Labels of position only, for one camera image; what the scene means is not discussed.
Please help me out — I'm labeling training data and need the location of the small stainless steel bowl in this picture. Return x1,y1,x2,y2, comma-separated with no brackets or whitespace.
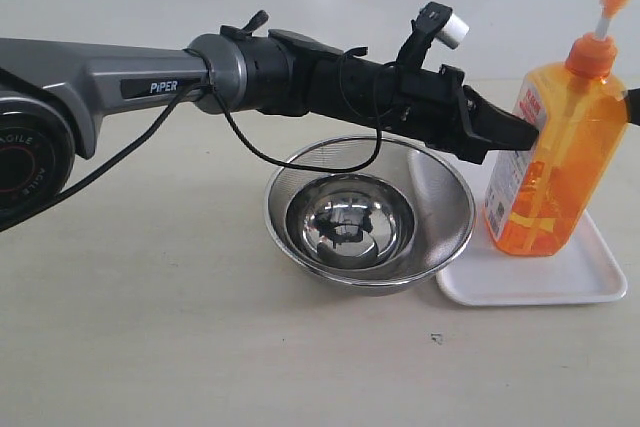
285,174,417,272

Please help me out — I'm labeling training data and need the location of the steel mesh strainer basket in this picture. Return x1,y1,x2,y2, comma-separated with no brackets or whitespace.
263,135,476,296

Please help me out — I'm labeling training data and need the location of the white rectangular plastic tray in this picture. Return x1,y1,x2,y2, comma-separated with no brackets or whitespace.
407,144,629,309

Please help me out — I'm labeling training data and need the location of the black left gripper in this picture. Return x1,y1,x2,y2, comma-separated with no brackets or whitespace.
384,65,539,165

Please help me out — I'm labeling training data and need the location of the orange pump soap bottle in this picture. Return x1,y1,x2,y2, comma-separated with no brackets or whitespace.
484,0,629,257

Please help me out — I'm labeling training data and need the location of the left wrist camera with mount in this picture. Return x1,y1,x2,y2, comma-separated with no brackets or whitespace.
395,1,470,71

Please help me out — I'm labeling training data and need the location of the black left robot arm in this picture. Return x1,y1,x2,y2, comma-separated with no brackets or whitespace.
1,2,539,229

